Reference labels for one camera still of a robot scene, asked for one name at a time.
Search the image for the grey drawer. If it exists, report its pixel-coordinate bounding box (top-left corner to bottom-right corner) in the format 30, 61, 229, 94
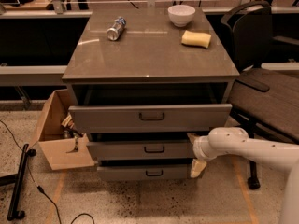
97, 164, 191, 181
69, 104, 232, 133
87, 140, 194, 161

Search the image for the grey top drawer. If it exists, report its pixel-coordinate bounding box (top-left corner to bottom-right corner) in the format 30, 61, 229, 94
69, 104, 232, 133

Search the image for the grey three-drawer cabinet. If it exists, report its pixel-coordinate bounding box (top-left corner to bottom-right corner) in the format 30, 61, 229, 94
63, 8, 238, 168

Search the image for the silver blue soda can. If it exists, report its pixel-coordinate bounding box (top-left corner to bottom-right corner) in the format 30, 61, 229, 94
107, 17, 126, 41

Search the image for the grey bottom drawer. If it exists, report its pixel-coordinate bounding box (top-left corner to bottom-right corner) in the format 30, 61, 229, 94
97, 164, 191, 181

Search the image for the black office chair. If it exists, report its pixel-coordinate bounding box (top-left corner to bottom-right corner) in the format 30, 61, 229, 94
213, 0, 299, 190

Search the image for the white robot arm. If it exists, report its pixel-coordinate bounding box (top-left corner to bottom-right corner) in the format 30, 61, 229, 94
187, 127, 299, 224

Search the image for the white ceramic bowl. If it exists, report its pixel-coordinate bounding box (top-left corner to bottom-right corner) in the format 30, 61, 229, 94
167, 5, 195, 27

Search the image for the open cardboard box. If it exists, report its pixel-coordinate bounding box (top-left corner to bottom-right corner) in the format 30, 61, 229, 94
30, 90, 94, 170

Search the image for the yellow sponge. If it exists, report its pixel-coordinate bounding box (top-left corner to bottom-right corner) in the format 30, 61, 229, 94
181, 31, 211, 49

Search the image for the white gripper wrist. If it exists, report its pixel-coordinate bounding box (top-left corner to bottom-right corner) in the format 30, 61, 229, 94
187, 133, 218, 178

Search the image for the black stand leg with casters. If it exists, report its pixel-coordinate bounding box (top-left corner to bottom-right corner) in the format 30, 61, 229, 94
0, 144, 36, 221

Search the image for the black floor cable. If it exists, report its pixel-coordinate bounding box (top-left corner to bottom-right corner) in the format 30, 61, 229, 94
0, 119, 95, 224

